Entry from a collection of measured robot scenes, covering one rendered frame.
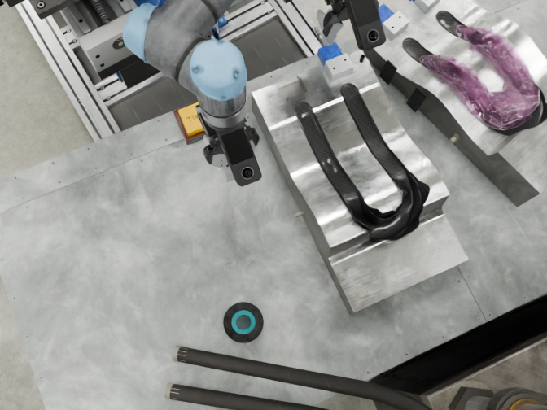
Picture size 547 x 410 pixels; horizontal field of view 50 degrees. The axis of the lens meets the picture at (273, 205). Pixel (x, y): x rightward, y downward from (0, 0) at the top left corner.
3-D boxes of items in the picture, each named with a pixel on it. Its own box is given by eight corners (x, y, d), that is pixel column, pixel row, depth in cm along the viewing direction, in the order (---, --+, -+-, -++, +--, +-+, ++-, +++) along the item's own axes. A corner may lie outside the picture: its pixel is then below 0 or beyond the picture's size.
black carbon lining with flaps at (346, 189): (288, 110, 125) (291, 90, 116) (356, 83, 127) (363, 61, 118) (361, 257, 117) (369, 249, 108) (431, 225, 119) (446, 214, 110)
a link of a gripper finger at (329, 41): (317, 25, 116) (334, -7, 108) (330, 50, 115) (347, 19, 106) (304, 28, 115) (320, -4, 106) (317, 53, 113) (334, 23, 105)
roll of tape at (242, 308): (241, 295, 121) (240, 294, 118) (271, 320, 120) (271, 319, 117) (216, 326, 120) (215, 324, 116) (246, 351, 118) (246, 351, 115)
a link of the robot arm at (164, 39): (168, 4, 92) (225, 41, 91) (124, 56, 90) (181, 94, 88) (160, -28, 85) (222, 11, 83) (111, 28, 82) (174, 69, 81)
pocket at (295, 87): (275, 90, 128) (275, 82, 124) (297, 81, 128) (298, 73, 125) (283, 107, 127) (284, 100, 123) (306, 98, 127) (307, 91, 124)
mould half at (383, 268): (251, 110, 132) (251, 82, 119) (354, 68, 135) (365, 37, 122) (349, 315, 121) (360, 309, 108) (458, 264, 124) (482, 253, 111)
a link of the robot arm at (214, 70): (207, 22, 81) (257, 54, 80) (212, 61, 91) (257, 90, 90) (172, 63, 79) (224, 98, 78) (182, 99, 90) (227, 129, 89)
